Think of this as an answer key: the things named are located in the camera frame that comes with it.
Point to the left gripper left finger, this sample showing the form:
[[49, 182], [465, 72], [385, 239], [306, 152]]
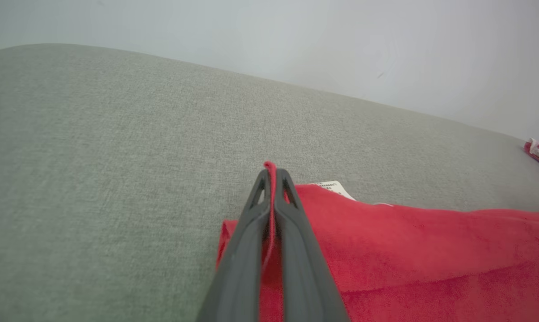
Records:
[[240, 268]]

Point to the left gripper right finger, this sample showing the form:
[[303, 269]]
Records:
[[305, 277]]

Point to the red shirt with white stripes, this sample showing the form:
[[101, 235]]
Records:
[[408, 250]]

